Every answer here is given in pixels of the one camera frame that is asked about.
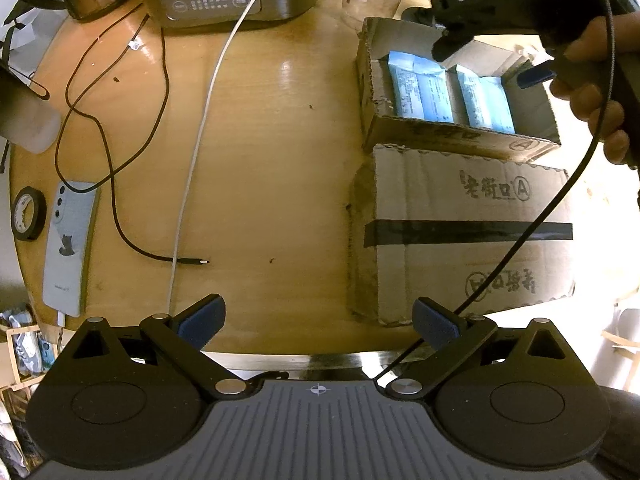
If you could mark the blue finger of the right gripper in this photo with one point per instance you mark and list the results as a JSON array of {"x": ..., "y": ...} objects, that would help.
[{"x": 535, "y": 75}]

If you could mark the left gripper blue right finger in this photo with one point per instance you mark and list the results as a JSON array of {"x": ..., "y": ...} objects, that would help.
[{"x": 435, "y": 324}]

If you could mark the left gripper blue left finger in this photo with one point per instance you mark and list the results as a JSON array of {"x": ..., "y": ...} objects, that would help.
[{"x": 199, "y": 323}]

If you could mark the small blue wipes packet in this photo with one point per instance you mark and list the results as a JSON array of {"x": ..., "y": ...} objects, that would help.
[{"x": 485, "y": 101}]

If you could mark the large blue wipes packet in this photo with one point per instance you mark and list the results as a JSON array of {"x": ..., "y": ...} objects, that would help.
[{"x": 420, "y": 88}]

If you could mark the person right hand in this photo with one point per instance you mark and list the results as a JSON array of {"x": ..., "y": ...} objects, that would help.
[{"x": 587, "y": 100}]

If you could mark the closed cardboard box black tape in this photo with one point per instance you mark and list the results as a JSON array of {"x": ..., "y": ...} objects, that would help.
[{"x": 431, "y": 224}]

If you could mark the light blue smartphone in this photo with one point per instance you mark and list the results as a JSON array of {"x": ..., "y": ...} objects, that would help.
[{"x": 68, "y": 248}]

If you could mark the open cardboard box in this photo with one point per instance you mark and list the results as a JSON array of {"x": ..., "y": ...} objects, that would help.
[{"x": 536, "y": 132}]

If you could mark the black tape roll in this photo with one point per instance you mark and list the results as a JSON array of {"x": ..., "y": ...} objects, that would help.
[{"x": 29, "y": 212}]

